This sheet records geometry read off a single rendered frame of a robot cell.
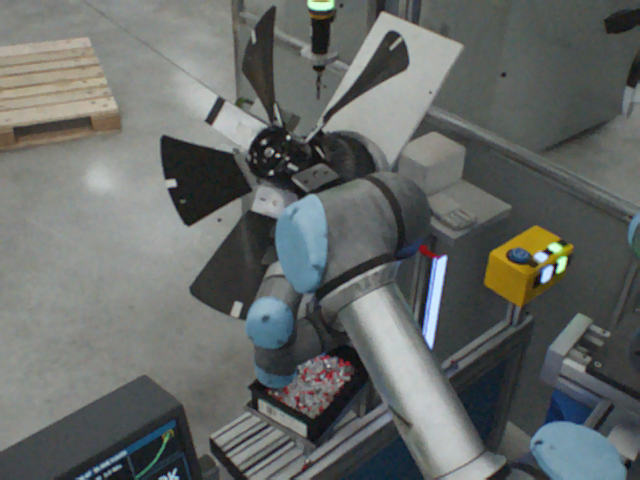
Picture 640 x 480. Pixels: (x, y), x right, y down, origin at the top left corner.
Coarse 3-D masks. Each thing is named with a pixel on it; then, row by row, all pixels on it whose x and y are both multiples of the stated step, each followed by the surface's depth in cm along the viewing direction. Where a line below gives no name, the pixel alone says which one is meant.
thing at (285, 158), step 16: (272, 128) 159; (256, 144) 162; (272, 144) 160; (288, 144) 156; (320, 144) 165; (256, 160) 161; (272, 160) 158; (288, 160) 155; (304, 160) 159; (320, 160) 164; (256, 176) 159; (272, 176) 157; (288, 176) 158
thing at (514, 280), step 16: (512, 240) 162; (528, 240) 162; (544, 240) 162; (496, 256) 158; (560, 256) 159; (496, 272) 159; (512, 272) 156; (528, 272) 153; (560, 272) 163; (496, 288) 161; (512, 288) 157; (528, 288) 156; (544, 288) 161
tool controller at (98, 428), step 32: (128, 384) 106; (64, 416) 102; (96, 416) 101; (128, 416) 100; (160, 416) 99; (32, 448) 96; (64, 448) 96; (96, 448) 95; (128, 448) 96; (160, 448) 100; (192, 448) 103
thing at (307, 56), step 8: (336, 16) 141; (304, 48) 142; (328, 48) 142; (304, 56) 140; (312, 56) 139; (320, 56) 139; (328, 56) 140; (336, 56) 140; (312, 64) 139; (320, 64) 139; (328, 64) 140
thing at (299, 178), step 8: (312, 168) 160; (320, 168) 161; (328, 168) 161; (296, 176) 158; (304, 176) 158; (312, 176) 158; (320, 176) 159; (328, 176) 159; (336, 176) 159; (304, 184) 156; (312, 184) 156; (320, 184) 157
